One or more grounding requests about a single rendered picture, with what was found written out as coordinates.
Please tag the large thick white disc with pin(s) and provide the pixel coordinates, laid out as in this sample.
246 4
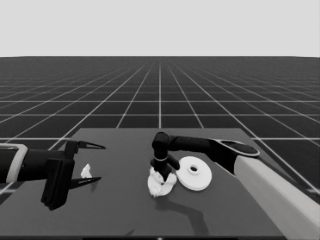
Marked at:
200 180

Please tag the white round carrier with pins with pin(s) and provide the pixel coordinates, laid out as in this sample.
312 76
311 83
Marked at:
166 190

